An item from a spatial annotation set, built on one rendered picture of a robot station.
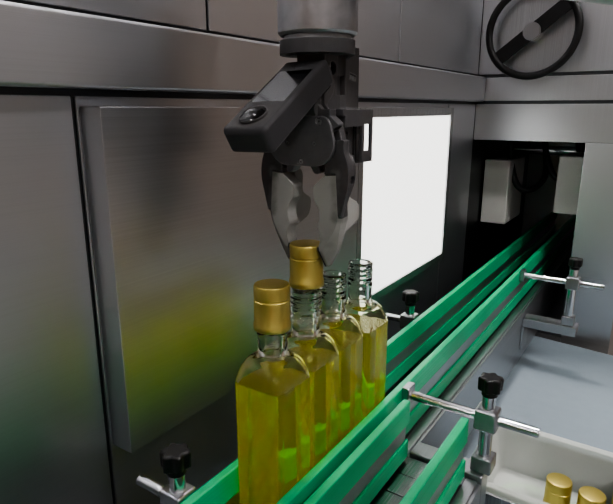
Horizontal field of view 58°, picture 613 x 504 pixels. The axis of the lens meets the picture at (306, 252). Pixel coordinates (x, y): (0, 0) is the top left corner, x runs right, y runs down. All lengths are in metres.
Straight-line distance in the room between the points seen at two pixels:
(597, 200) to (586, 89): 0.26
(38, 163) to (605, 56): 1.24
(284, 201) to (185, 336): 0.19
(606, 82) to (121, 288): 1.19
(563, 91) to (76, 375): 1.23
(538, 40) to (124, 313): 1.19
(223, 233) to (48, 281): 0.20
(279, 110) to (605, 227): 1.13
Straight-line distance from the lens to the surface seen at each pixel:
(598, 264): 1.50
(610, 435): 1.17
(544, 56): 1.48
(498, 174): 1.64
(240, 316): 0.68
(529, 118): 1.49
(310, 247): 0.53
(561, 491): 0.90
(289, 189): 0.54
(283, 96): 0.48
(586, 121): 1.47
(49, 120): 0.52
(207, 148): 0.60
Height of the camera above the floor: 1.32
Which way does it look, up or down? 15 degrees down
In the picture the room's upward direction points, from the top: straight up
